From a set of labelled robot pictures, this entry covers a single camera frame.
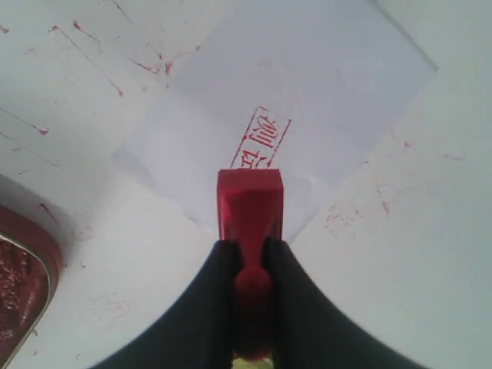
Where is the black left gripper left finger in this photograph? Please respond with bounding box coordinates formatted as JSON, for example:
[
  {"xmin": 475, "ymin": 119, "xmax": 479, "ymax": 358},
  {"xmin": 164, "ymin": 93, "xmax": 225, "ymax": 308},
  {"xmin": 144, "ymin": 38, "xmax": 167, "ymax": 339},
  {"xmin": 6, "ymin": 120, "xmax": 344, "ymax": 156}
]
[{"xmin": 95, "ymin": 241, "xmax": 241, "ymax": 369}]

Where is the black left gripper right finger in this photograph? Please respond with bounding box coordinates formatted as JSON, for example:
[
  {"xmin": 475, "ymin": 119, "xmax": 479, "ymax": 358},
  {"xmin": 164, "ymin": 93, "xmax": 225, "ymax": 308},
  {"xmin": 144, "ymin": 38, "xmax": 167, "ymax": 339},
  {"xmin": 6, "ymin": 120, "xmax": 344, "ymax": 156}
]
[{"xmin": 264, "ymin": 238, "xmax": 400, "ymax": 368}]

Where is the red stamp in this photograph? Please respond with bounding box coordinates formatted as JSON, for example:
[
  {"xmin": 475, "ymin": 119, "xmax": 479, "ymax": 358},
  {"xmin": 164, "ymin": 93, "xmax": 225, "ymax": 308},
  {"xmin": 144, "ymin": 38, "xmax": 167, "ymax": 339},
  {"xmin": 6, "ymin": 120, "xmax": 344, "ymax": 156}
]
[{"xmin": 217, "ymin": 169, "xmax": 284, "ymax": 361}]

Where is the red ink pad tin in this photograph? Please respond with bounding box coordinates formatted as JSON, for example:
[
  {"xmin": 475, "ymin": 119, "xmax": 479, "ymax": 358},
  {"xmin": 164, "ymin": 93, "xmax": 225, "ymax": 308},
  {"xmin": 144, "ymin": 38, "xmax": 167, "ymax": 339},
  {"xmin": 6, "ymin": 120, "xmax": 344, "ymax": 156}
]
[{"xmin": 1, "ymin": 207, "xmax": 63, "ymax": 368}]

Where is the gold tin lid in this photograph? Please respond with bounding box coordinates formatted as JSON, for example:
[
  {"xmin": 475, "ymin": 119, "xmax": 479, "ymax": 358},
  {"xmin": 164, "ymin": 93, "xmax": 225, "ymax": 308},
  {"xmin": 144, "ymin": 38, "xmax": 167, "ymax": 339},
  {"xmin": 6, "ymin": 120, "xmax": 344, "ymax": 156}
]
[{"xmin": 231, "ymin": 357, "xmax": 274, "ymax": 369}]

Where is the white paper sheet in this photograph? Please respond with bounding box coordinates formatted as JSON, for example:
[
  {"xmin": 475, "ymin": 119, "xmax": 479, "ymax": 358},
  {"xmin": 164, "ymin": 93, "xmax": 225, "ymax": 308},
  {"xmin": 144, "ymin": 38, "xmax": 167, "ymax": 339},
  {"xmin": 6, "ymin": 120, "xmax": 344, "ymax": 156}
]
[{"xmin": 113, "ymin": 1, "xmax": 437, "ymax": 241}]

